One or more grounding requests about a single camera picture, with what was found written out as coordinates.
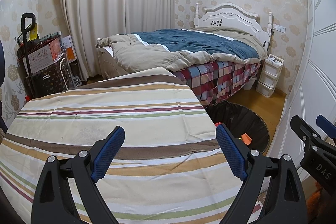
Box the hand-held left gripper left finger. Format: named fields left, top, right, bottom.
left=31, top=126, right=126, bottom=224

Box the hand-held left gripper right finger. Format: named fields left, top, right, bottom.
left=215, top=124, right=307, bottom=224

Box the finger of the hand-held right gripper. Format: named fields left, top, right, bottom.
left=316, top=115, right=336, bottom=147
left=290, top=115, right=330, bottom=148

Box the trash bin with black bag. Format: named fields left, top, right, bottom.
left=204, top=101, right=271, bottom=157

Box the striped tablecloth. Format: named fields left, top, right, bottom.
left=0, top=67, right=263, bottom=224

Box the white plastic drawer unit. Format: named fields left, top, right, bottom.
left=256, top=54, right=283, bottom=97

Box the white wardrobe door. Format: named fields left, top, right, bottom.
left=262, top=0, right=336, bottom=188

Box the plaid bed sheet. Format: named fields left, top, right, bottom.
left=173, top=60, right=263, bottom=105

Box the dark hanging object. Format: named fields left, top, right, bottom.
left=264, top=30, right=273, bottom=51

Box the white metal rack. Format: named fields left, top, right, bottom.
left=60, top=56, right=72, bottom=88

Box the white and orange box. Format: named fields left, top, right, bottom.
left=62, top=35, right=76, bottom=62

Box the blue and beige duvet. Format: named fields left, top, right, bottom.
left=97, top=27, right=267, bottom=73

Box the cardboard box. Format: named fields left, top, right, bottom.
left=28, top=39, right=61, bottom=72

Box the cream striped curtain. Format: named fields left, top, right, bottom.
left=60, top=0, right=176, bottom=80

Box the white bed frame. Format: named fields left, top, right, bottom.
left=96, top=2, right=273, bottom=98

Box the black trolley handle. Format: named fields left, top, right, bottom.
left=21, top=13, right=36, bottom=75

